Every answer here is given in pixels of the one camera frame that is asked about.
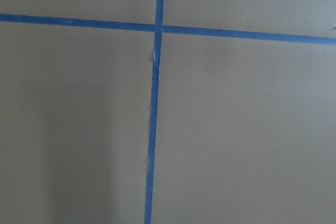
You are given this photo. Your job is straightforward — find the brown paper table cover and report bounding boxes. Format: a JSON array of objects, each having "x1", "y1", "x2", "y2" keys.
[{"x1": 1, "y1": 0, "x2": 335, "y2": 223}]

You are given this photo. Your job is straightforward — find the vertical blue tape strip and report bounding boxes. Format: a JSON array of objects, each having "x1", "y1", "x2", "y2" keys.
[{"x1": 144, "y1": 0, "x2": 164, "y2": 224}]

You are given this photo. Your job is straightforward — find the horizontal blue tape strip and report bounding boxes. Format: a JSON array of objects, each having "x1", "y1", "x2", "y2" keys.
[{"x1": 1, "y1": 14, "x2": 335, "y2": 46}]

